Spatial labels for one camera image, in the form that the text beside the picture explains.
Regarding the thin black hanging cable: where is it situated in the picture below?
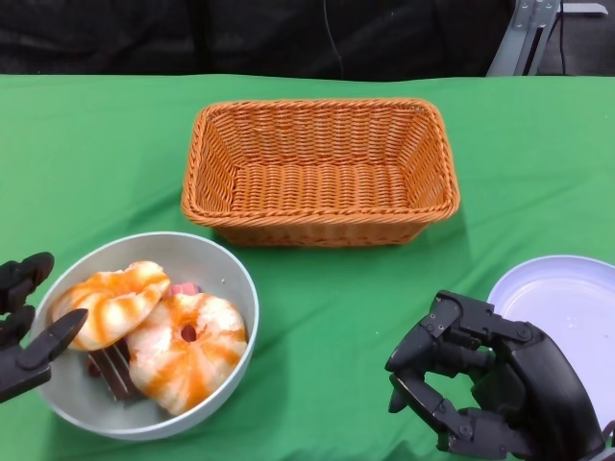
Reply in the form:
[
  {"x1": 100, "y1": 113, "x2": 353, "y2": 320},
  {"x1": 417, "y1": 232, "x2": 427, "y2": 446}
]
[{"x1": 320, "y1": 0, "x2": 346, "y2": 81}]

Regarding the orange wicker basket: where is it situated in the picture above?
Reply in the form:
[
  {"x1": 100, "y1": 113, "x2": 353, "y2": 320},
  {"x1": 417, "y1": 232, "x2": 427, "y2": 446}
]
[{"x1": 181, "y1": 98, "x2": 461, "y2": 249}]

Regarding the pink and yellow cake slice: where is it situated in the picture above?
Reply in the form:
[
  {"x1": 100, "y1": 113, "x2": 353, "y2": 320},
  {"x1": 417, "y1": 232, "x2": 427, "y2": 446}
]
[{"x1": 167, "y1": 282, "x2": 201, "y2": 299}]

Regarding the black cloth backdrop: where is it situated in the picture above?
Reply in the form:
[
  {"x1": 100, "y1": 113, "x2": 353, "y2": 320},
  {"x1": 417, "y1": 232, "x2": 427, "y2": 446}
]
[{"x1": 0, "y1": 0, "x2": 515, "y2": 81}]

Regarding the black cable by stand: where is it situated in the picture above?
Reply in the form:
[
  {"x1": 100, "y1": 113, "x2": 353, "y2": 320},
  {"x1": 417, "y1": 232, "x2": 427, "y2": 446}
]
[{"x1": 556, "y1": 12, "x2": 568, "y2": 74}]

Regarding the orange striped bread ring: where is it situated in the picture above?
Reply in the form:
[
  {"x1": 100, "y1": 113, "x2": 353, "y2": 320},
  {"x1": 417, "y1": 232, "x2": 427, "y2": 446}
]
[
  {"x1": 51, "y1": 260, "x2": 172, "y2": 352},
  {"x1": 127, "y1": 291, "x2": 249, "y2": 417}
]

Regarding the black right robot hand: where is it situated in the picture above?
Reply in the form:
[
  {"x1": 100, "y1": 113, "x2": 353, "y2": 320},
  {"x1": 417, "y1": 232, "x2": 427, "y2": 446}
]
[{"x1": 383, "y1": 289, "x2": 606, "y2": 457}]

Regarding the green tablecloth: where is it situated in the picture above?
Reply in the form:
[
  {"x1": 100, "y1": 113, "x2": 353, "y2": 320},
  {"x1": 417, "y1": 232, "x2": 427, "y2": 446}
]
[{"x1": 0, "y1": 72, "x2": 615, "y2": 461}]

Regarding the grey metal stand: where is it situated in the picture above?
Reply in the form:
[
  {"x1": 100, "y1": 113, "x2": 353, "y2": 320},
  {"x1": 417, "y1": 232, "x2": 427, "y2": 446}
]
[{"x1": 485, "y1": 0, "x2": 609, "y2": 77}]

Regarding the chocolate layer cake slice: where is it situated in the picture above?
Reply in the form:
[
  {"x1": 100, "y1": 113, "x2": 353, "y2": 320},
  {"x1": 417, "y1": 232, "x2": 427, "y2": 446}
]
[{"x1": 86, "y1": 340, "x2": 145, "y2": 403}]

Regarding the pale lilac plate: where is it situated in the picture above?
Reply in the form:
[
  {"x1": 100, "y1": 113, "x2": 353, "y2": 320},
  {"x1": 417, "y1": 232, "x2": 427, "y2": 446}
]
[{"x1": 487, "y1": 254, "x2": 615, "y2": 428}]

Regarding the grey round bowl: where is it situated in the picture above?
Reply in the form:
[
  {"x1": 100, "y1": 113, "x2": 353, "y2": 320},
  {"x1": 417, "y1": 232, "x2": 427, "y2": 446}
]
[{"x1": 29, "y1": 231, "x2": 260, "y2": 442}]

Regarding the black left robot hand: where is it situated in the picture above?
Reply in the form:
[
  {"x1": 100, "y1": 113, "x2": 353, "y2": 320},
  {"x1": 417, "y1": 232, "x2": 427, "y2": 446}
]
[{"x1": 0, "y1": 252, "x2": 90, "y2": 404}]

